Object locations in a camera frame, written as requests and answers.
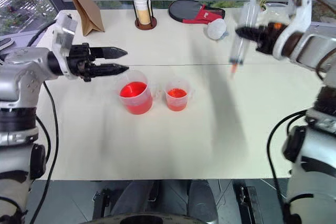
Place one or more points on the crumpled white plastic bag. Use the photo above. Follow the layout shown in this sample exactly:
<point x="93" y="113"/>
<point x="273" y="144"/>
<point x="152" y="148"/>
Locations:
<point x="217" y="30"/>

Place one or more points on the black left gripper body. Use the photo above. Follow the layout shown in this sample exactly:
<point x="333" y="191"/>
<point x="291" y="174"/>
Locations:
<point x="78" y="61"/>

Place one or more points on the dark grey rounded shape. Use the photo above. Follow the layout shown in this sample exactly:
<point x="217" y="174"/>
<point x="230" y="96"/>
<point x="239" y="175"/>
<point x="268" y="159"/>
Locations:
<point x="203" y="200"/>

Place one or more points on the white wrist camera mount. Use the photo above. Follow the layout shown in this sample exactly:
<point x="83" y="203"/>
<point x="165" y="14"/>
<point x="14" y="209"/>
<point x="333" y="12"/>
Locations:
<point x="64" y="32"/>
<point x="302" y="16"/>

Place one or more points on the small clear measuring cup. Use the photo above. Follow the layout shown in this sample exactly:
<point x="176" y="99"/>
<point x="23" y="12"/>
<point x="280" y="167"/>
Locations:
<point x="176" y="98"/>

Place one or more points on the brown paper bag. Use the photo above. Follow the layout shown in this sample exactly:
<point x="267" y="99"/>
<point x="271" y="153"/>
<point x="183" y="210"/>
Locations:
<point x="88" y="14"/>

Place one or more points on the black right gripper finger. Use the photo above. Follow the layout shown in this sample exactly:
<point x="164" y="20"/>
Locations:
<point x="253" y="39"/>
<point x="249" y="31"/>

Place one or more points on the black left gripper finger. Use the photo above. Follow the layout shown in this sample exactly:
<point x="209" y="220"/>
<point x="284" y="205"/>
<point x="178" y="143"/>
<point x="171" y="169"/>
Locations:
<point x="107" y="53"/>
<point x="107" y="70"/>

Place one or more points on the black white flat object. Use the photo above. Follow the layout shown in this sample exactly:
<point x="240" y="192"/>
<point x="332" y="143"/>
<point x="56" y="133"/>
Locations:
<point x="5" y="43"/>

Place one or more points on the clear plastic syringe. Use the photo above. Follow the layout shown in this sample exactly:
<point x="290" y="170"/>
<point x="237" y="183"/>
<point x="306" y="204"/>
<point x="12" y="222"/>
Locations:
<point x="237" y="48"/>

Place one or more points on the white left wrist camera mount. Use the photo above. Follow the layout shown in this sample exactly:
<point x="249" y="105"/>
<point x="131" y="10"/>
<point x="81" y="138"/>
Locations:
<point x="64" y="32"/>

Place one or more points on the cup stack in black holder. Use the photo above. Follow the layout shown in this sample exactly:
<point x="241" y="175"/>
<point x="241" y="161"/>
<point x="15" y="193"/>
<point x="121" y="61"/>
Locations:
<point x="145" y="24"/>

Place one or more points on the black metal bracket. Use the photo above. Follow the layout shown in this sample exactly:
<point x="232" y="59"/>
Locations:
<point x="245" y="200"/>
<point x="101" y="203"/>

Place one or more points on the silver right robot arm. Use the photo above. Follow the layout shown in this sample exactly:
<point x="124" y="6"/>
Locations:
<point x="312" y="48"/>

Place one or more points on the large clear measuring cup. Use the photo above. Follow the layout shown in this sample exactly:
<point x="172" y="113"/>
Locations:
<point x="135" y="95"/>

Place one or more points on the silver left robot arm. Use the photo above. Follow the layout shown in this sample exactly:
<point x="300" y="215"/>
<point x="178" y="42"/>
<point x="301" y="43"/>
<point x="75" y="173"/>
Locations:
<point x="15" y="77"/>

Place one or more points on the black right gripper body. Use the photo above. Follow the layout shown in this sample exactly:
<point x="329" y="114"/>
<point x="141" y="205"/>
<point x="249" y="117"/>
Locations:
<point x="270" y="37"/>

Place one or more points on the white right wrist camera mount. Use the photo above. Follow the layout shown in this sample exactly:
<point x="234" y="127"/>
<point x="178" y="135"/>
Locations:
<point x="302" y="16"/>

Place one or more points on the white paper cup stack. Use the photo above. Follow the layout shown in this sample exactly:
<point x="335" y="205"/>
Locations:
<point x="141" y="6"/>

